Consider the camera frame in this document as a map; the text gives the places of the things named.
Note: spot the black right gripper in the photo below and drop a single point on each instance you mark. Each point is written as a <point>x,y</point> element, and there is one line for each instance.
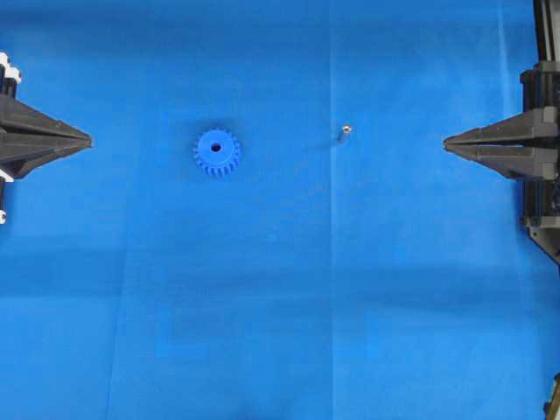
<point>541,193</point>

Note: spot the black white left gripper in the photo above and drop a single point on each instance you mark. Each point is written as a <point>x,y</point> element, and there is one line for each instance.
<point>20,156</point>

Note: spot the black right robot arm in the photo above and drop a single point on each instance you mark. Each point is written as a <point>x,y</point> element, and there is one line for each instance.
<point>546,15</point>

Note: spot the small blue plastic gear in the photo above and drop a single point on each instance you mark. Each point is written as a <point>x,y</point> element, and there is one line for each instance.
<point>217,152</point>

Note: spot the blue table mat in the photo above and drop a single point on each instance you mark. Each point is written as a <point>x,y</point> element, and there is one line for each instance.
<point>384,278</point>

